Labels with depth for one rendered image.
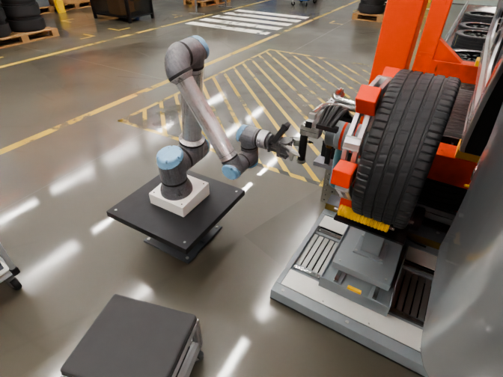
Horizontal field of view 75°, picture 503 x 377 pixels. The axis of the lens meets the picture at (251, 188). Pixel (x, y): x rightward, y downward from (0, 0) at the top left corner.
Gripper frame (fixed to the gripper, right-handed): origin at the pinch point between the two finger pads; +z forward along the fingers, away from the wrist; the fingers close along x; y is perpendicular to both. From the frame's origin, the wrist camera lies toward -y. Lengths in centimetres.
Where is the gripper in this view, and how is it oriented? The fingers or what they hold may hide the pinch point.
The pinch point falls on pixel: (307, 147)
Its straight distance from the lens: 154.5
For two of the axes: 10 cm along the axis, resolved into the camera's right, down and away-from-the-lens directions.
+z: 8.5, 3.2, -4.1
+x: -5.2, 5.1, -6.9
